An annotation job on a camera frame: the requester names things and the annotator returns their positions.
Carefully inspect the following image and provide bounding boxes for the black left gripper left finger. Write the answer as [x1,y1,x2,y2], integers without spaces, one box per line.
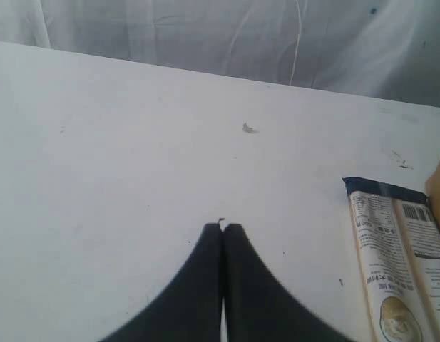
[106,223,222,341]

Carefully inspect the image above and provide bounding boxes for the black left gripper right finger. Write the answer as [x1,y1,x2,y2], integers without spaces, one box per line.
[223,224,344,341]

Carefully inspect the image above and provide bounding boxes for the long pasta package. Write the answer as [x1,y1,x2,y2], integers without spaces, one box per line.
[343,177,440,341]

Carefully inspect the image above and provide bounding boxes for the small paper scrap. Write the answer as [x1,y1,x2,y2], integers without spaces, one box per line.
[242,123,259,134]

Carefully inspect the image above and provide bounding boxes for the white backdrop curtain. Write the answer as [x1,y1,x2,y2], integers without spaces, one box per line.
[0,1,440,107]

